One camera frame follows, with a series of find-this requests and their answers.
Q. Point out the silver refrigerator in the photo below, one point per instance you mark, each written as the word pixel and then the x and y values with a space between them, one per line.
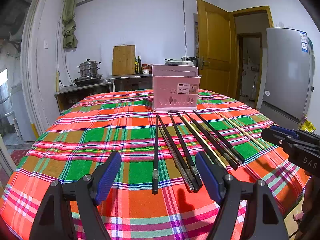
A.
pixel 289 76

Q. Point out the clear plastic container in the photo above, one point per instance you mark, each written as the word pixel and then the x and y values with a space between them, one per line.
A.
pixel 173 61

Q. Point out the black chopstick silver patterned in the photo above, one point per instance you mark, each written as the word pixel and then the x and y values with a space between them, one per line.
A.
pixel 177 162

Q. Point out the steel steamer pot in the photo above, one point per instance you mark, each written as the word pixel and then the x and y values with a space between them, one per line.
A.
pixel 88 68

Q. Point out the green hanging cloth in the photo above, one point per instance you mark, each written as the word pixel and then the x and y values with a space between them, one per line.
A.
pixel 69 25

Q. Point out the wooden cutting board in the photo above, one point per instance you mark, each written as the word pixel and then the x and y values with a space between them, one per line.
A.
pixel 123 61

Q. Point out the red lid sauce jar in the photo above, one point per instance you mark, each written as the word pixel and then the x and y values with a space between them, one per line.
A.
pixel 145 68

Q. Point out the pink utensil basket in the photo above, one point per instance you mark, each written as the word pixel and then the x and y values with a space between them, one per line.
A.
pixel 175 87

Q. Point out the yellow power strip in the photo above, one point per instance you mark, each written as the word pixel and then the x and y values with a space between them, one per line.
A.
pixel 57 82

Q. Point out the white electric kettle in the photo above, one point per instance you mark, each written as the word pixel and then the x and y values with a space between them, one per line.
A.
pixel 191 61

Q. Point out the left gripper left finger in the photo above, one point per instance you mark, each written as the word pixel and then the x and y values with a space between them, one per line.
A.
pixel 54 217

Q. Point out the steel kitchen counter table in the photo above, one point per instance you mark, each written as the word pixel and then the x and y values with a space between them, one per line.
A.
pixel 130 82

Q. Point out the wooden door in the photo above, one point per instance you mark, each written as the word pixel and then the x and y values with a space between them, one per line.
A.
pixel 217 49

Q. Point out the portable gas stove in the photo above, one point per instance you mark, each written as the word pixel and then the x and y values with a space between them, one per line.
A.
pixel 88 80

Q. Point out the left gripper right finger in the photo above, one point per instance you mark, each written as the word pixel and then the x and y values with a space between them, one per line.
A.
pixel 263 219

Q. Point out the dark oil bottle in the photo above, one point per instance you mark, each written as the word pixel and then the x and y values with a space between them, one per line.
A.
pixel 139 65

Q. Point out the plaid tablecloth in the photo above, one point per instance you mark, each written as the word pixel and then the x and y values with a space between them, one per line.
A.
pixel 84 136

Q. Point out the low steel shelf cabinet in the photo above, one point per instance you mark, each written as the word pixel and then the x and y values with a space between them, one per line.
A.
pixel 67 97

